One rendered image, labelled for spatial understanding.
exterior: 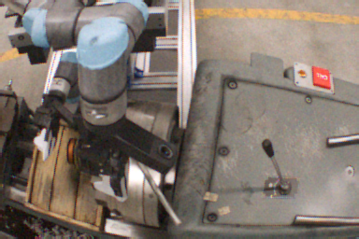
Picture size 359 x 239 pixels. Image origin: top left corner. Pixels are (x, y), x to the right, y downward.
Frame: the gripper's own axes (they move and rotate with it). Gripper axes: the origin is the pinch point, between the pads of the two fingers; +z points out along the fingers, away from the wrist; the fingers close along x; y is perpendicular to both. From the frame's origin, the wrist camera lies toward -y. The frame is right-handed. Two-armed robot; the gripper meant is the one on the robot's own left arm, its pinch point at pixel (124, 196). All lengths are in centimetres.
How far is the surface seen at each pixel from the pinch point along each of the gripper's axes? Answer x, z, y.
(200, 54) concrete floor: -171, 83, 4
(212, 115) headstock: -26.5, 1.1, -12.5
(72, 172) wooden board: -33, 38, 28
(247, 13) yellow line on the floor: -214, 68, -24
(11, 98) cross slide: -50, 25, 62
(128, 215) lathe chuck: -10.4, 21.7, 3.3
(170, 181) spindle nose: -17.6, 13.7, -5.6
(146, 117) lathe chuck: -26.4, 4.0, 1.4
